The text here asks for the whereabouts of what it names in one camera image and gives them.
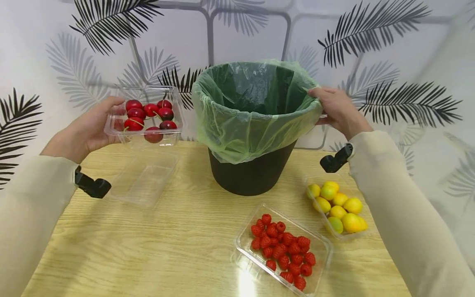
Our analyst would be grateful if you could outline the person's left hand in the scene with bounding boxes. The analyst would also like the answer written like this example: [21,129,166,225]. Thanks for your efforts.
[40,96,127,165]

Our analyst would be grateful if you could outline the person's right hand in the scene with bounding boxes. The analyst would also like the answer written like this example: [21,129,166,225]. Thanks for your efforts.
[307,85,374,141]

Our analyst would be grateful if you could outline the clear plastic cherry tray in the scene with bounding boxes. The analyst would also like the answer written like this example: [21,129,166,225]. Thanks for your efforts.
[103,85,186,148]

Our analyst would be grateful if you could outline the green plastic bin bag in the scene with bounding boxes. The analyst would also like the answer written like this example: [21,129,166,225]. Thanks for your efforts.
[190,59,325,165]

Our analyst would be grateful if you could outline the black waste bin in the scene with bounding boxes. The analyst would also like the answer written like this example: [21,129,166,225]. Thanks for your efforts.
[207,139,299,197]

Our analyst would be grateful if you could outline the person's left forearm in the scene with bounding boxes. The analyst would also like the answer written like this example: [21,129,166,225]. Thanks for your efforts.
[0,154,81,297]

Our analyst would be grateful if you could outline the person's right forearm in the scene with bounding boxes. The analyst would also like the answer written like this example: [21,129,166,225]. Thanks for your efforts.
[346,130,475,297]

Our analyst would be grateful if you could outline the pile of red cherries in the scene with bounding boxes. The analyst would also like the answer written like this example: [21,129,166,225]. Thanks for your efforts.
[123,99,178,144]

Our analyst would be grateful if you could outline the black wrist band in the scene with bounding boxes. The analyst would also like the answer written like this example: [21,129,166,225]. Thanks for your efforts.
[74,165,112,200]
[319,143,354,174]

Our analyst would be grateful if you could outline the empty clear plastic tray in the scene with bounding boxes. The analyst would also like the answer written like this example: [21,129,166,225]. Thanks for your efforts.
[109,150,181,209]

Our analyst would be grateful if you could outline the pile of yellow round fruits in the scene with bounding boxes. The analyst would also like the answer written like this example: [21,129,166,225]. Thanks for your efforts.
[306,180,369,235]

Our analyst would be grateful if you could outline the clear plastic yellow-fruit tray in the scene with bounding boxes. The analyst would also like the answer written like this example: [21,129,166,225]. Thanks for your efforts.
[303,175,372,241]

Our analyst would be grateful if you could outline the pile of red raspberries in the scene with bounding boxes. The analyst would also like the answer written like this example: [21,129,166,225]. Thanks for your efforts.
[250,213,317,292]

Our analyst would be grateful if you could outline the clear plastic raspberry tray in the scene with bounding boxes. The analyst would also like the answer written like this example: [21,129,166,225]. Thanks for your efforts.
[234,202,334,297]

